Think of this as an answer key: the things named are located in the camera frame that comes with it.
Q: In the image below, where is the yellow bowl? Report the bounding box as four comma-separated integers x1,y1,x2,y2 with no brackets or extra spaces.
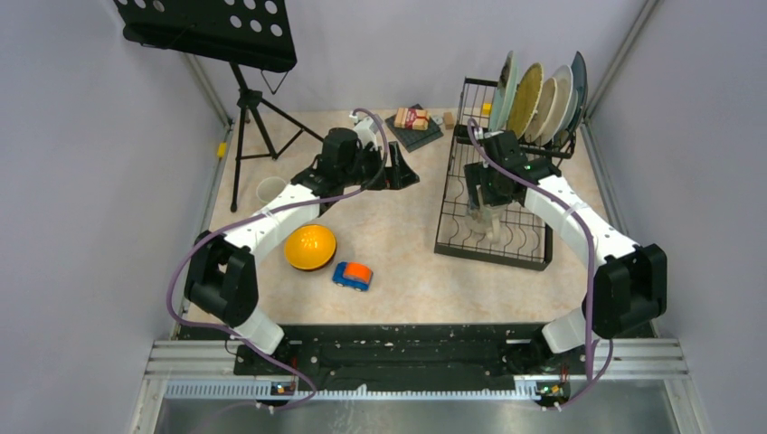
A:
284,224,337,271

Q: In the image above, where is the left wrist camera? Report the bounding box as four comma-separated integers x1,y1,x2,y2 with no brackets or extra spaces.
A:
352,116,381,149

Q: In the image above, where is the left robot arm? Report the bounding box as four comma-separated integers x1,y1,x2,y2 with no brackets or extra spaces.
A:
184,127,420,374

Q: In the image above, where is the teal square plate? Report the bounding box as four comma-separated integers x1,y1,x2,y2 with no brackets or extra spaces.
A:
554,51,588,148

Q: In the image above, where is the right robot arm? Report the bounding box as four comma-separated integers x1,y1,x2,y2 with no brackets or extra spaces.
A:
465,127,668,373

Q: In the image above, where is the light green round plate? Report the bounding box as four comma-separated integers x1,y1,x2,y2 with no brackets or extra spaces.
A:
488,51,518,131

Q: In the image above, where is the black wire dish rack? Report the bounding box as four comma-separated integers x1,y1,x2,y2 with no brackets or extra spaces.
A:
434,78,554,271

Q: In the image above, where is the purple cable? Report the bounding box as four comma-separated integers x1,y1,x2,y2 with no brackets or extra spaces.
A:
165,108,391,414
466,117,615,411

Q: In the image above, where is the wooden blocks stack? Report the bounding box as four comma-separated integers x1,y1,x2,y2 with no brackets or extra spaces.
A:
393,108,431,131

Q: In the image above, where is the small wooden block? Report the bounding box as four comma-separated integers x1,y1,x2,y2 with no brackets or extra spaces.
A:
442,111,456,130

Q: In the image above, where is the blue orange toy car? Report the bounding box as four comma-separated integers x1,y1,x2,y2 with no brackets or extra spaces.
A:
332,261,374,292

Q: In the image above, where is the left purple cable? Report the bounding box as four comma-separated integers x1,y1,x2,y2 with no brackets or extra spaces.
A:
165,108,391,414

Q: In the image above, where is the cream floral ceramic plate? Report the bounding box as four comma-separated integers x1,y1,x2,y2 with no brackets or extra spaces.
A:
524,77,558,143

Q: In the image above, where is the beige mug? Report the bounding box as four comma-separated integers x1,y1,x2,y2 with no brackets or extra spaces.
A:
466,189,507,244

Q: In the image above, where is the yellow-rimmed patterned plate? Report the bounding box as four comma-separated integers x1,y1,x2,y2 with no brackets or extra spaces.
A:
507,62,544,139

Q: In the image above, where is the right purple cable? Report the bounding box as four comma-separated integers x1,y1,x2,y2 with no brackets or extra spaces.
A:
466,117,615,411

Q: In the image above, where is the light green mug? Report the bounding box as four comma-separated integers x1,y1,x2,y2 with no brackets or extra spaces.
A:
256,176,288,204

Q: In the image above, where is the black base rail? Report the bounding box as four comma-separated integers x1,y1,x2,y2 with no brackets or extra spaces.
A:
143,322,690,410

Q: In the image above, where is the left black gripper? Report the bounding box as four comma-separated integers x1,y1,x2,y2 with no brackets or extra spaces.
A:
340,141,419,191

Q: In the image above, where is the black music stand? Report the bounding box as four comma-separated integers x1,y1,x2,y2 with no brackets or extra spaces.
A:
115,0,322,212

